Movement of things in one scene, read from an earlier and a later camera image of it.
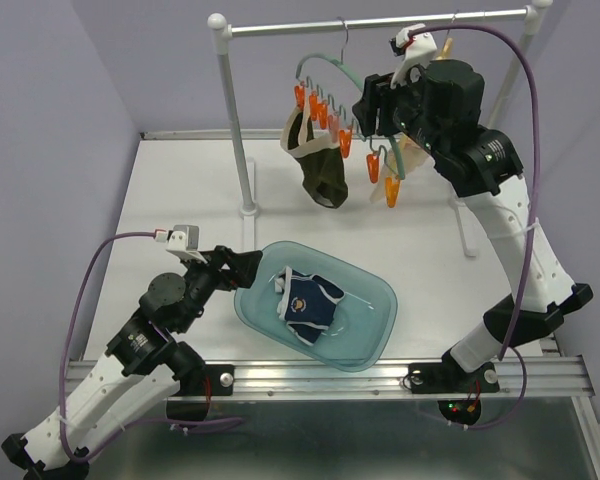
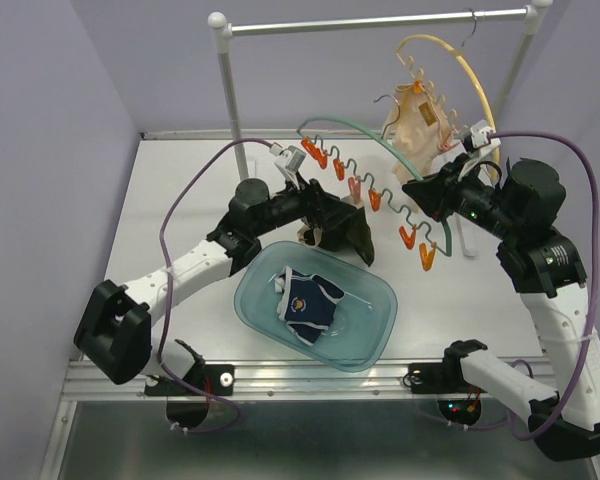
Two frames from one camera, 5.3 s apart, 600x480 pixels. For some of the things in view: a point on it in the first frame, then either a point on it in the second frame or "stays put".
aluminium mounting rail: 388,381 stays put
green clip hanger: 329,88 -> 345,169
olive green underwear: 318,155 -> 346,227
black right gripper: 378,93 -> 437,193
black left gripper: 244,266 -> 311,199
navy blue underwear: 306,303 stays put
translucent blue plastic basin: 328,307 stays put
